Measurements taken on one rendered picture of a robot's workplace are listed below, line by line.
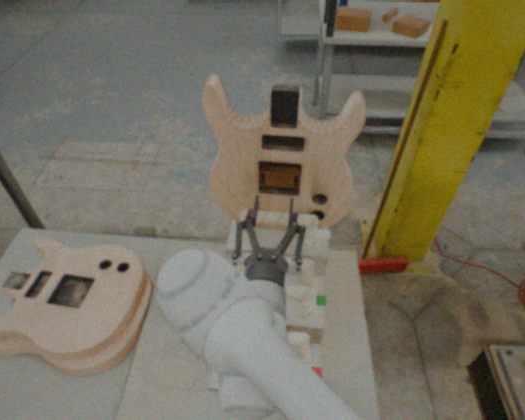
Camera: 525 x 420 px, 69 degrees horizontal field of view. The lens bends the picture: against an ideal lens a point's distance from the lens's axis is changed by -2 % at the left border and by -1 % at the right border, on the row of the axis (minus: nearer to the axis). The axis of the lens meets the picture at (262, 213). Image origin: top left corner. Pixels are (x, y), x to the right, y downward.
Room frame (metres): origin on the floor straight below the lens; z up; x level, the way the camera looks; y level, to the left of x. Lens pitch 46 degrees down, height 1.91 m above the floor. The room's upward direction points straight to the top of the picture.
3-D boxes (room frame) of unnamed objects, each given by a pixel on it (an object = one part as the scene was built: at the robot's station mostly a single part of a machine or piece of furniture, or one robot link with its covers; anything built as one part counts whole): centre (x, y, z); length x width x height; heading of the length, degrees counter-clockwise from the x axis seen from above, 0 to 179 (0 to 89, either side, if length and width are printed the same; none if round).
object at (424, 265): (1.55, -0.85, 0.02); 0.40 x 0.40 x 0.02; 87
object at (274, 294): (0.35, 0.00, 1.31); 0.09 x 0.06 x 0.09; 84
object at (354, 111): (0.69, -0.17, 1.48); 0.07 x 0.04 x 0.09; 83
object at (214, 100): (0.72, 0.08, 1.49); 0.07 x 0.04 x 0.10; 83
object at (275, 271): (0.43, -0.01, 1.31); 0.09 x 0.08 x 0.07; 174
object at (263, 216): (0.67, -0.04, 1.20); 0.20 x 0.03 x 0.03; 83
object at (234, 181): (0.71, -0.04, 1.33); 0.35 x 0.04 x 0.40; 83
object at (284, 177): (0.70, -0.04, 1.31); 0.10 x 0.03 x 0.05; 83
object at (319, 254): (0.70, -0.05, 1.02); 0.27 x 0.15 x 0.17; 84
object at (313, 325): (0.55, -0.03, 0.98); 0.27 x 0.16 x 0.09; 84
